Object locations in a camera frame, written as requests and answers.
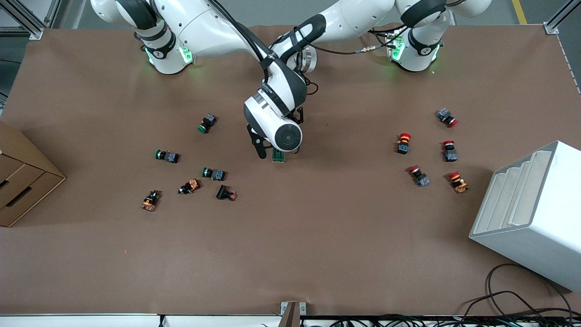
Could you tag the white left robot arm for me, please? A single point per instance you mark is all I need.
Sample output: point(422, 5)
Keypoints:
point(354, 16)

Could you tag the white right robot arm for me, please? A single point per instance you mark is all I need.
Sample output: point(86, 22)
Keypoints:
point(195, 27)

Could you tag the brown paper table cover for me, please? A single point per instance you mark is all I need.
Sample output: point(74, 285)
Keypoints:
point(317, 236)

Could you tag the red mushroom button yellow band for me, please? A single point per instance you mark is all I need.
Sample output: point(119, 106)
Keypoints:
point(403, 143)

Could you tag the red mushroom button blue body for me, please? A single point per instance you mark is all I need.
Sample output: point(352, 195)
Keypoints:
point(418, 176)
point(446, 116)
point(450, 152)

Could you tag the red mushroom button orange body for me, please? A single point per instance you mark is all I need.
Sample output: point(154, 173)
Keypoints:
point(458, 181)

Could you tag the brown cardboard box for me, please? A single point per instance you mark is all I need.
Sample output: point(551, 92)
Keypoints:
point(22, 181)

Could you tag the white slotted rack box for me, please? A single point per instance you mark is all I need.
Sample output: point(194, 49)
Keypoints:
point(544, 236)

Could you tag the green push button switch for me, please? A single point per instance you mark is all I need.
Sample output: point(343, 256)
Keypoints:
point(168, 156)
point(214, 174)
point(207, 122)

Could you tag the black switch with red lens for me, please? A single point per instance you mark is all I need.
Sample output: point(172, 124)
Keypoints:
point(225, 193)

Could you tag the black orange selector switch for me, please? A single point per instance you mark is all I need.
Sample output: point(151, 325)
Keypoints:
point(151, 200)
point(189, 186)

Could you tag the silver metal bracket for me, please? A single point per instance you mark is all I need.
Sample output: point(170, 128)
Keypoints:
point(285, 308)

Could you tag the white table edge rail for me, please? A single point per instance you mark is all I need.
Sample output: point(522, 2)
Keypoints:
point(91, 321)

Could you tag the aluminium frame profile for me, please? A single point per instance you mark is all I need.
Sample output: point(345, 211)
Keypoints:
point(35, 32)
point(550, 28)

